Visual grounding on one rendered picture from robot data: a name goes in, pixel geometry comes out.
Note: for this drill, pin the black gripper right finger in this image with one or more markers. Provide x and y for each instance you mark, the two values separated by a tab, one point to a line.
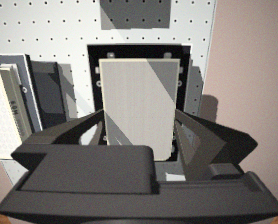
219	144

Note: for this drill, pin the white multi-well plate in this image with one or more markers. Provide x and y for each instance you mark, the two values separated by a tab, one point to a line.
14	123

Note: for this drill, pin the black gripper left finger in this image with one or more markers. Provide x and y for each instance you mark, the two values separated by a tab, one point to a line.
70	132

